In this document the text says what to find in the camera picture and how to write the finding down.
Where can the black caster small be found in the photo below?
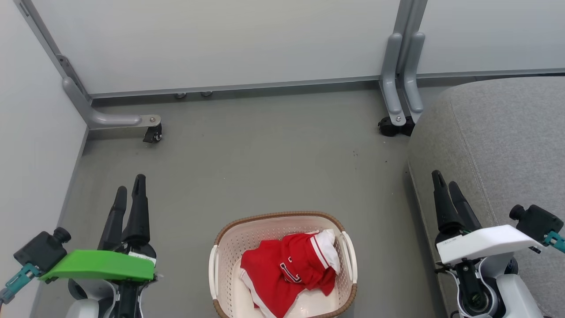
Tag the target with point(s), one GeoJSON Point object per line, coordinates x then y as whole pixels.
{"type": "Point", "coordinates": [153, 134]}

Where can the red white jersey shirt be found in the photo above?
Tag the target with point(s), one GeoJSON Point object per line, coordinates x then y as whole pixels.
{"type": "Point", "coordinates": [304, 260]}

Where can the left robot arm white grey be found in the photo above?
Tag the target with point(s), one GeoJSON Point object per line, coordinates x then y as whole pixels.
{"type": "Point", "coordinates": [84, 309]}

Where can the grey corner partition post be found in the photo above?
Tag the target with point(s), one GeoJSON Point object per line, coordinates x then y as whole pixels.
{"type": "Point", "coordinates": [48, 42]}

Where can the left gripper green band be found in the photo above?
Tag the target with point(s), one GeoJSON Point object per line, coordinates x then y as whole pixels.
{"type": "Point", "coordinates": [101, 266]}

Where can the single grey partition leg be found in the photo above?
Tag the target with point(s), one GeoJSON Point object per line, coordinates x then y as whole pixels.
{"type": "Point", "coordinates": [110, 119]}

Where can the grey fabric couch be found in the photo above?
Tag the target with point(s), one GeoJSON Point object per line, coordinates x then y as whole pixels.
{"type": "Point", "coordinates": [499, 145]}

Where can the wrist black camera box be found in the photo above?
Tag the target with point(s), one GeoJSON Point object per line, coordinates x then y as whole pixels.
{"type": "Point", "coordinates": [536, 221]}
{"type": "Point", "coordinates": [42, 251]}

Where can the grey partition leg pair member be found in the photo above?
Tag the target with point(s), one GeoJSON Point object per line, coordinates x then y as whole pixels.
{"type": "Point", "coordinates": [413, 75]}
{"type": "Point", "coordinates": [390, 79]}

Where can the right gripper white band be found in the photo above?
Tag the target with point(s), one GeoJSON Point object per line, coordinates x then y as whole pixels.
{"type": "Point", "coordinates": [485, 243]}

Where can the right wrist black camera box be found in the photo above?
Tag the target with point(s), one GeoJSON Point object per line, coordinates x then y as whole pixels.
{"type": "Point", "coordinates": [536, 221]}

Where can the cream laundry basket brown rim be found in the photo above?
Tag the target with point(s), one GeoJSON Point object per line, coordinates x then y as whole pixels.
{"type": "Point", "coordinates": [229, 260]}

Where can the black caster large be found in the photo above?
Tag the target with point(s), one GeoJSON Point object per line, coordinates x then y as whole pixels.
{"type": "Point", "coordinates": [393, 127]}

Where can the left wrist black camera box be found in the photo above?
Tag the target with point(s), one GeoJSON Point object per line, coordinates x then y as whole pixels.
{"type": "Point", "coordinates": [42, 251]}

